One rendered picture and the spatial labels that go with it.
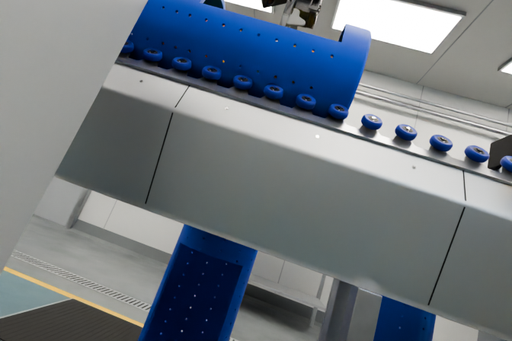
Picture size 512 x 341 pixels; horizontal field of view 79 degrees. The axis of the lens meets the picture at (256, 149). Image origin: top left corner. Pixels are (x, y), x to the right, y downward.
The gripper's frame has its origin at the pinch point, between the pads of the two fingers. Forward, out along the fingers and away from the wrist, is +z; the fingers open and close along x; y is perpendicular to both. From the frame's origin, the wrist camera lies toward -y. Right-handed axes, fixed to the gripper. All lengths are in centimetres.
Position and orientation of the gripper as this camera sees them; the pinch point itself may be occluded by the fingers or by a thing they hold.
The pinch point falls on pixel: (278, 39)
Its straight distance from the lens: 83.9
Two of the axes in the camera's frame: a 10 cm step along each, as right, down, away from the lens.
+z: -3.3, 9.0, -2.8
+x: 0.1, 3.0, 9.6
